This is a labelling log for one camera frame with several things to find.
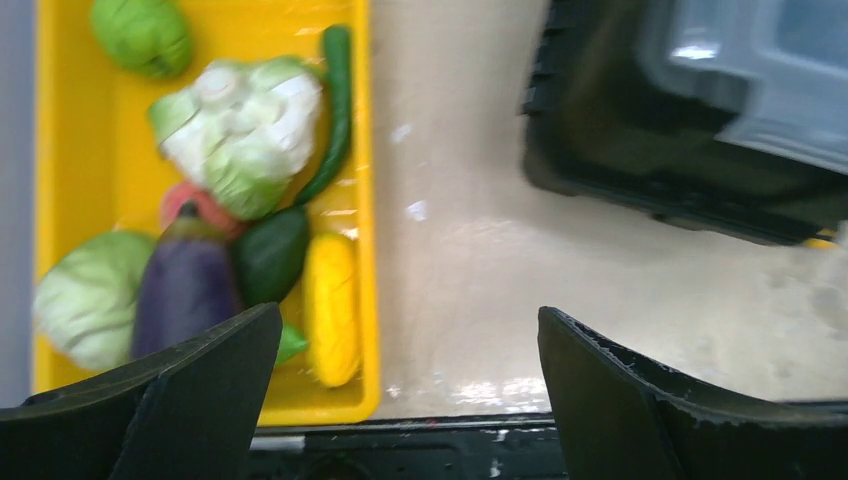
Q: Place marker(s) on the white cauliflower with leaves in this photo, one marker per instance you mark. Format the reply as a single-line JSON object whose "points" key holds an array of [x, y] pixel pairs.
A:
{"points": [[241, 130]]}

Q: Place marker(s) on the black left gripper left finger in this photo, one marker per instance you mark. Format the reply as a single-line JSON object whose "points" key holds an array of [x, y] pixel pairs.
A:
{"points": [[187, 412]]}

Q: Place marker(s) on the dark green avocado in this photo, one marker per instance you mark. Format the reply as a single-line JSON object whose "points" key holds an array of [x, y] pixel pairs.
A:
{"points": [[269, 257]]}

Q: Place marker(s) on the light green leaf vegetable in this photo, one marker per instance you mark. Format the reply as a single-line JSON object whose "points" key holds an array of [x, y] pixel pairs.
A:
{"points": [[292, 342]]}

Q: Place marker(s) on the purple eggplant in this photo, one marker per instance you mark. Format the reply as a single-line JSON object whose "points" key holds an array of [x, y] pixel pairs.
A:
{"points": [[188, 285]]}

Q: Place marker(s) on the black plastic toolbox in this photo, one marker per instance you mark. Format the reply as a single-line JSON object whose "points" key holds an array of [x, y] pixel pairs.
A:
{"points": [[728, 116]]}

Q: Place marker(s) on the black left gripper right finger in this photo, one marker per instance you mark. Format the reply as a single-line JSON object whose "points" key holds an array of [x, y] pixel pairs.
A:
{"points": [[622, 415]]}

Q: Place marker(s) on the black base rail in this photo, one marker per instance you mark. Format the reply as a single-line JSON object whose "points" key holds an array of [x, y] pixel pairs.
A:
{"points": [[502, 446]]}

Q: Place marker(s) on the long green chili pepper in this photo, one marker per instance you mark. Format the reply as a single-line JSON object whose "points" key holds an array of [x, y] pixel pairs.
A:
{"points": [[336, 44]]}

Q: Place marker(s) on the pale green cabbage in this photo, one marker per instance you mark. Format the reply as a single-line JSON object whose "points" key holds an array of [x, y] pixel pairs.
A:
{"points": [[85, 304]]}

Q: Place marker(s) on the yellow corn cob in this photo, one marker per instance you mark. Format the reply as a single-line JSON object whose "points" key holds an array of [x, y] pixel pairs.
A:
{"points": [[331, 309]]}

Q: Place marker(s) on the small green cabbage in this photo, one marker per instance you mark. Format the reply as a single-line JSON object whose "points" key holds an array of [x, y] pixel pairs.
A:
{"points": [[147, 37]]}

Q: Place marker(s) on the pink peach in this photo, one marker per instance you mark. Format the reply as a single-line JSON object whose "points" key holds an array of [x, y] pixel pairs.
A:
{"points": [[209, 210]]}

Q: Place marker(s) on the yellow plastic tray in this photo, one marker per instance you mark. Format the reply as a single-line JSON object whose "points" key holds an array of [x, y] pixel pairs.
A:
{"points": [[96, 166]]}

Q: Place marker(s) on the screwdriver with yellow handle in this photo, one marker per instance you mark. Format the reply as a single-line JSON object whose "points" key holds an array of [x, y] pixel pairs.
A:
{"points": [[820, 243]]}

